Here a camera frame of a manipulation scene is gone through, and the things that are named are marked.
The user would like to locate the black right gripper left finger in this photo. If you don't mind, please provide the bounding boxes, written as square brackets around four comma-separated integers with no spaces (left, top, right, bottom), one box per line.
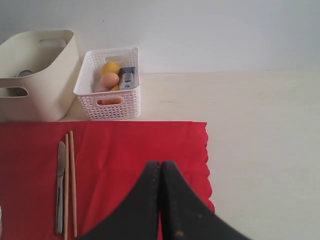
[79,161,161,240]

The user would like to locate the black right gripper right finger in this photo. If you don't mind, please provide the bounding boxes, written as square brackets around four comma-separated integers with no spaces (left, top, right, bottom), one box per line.
[161,161,248,240]

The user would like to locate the red sausage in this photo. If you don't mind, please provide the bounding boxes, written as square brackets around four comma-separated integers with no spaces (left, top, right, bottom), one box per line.
[97,98,122,106]

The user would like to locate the brown egg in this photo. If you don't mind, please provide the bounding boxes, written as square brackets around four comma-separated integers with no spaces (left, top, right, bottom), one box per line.
[99,72,120,89]

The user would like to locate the blue white milk carton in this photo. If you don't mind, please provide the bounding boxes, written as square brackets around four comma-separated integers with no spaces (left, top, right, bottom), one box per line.
[118,66,136,90]

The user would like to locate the yellow lemon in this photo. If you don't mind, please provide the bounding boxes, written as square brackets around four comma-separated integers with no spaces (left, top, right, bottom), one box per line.
[100,61,121,77]

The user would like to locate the orange fried chicken nugget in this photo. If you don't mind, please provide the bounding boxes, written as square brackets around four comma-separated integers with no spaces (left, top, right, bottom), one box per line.
[93,82,110,93]

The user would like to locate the stainless steel cup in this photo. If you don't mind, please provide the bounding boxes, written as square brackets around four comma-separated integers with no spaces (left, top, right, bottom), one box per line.
[10,70,34,97]

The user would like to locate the red scalloped table cloth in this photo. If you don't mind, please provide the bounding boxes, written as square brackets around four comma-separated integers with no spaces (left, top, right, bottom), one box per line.
[0,121,215,240]

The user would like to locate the silver table knife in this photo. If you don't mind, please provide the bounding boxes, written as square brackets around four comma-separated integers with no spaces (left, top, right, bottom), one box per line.
[55,141,66,235]

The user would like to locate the right wooden chopstick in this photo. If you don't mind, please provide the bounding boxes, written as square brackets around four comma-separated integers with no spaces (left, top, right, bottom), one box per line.
[69,130,78,239]

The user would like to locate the white ceramic bowl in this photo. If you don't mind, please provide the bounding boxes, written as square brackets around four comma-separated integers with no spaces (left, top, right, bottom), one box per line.
[0,206,3,237]

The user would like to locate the white perforated plastic basket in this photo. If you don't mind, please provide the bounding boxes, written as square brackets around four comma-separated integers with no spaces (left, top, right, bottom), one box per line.
[73,47,141,121]

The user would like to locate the cream plastic storage bin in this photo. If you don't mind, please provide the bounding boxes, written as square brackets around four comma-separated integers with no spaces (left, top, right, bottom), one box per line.
[0,29,81,122]

